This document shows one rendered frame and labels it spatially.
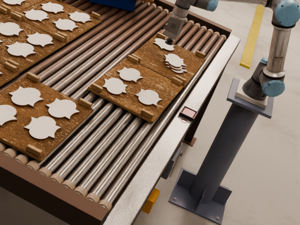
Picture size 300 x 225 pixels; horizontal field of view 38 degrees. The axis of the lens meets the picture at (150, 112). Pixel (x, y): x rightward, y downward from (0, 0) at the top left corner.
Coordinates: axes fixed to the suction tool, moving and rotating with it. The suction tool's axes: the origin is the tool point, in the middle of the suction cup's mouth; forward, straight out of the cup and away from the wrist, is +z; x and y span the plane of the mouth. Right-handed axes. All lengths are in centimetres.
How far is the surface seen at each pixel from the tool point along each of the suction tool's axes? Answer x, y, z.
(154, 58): -7.1, -13.7, 18.5
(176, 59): 4.1, -18.1, 15.5
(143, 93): 1.5, 25.6, 17.5
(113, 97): -8.9, 39.0, 18.5
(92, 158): 2, 80, 20
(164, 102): 12.5, 24.0, 18.5
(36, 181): -8, 105, 17
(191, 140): 29, -88, 111
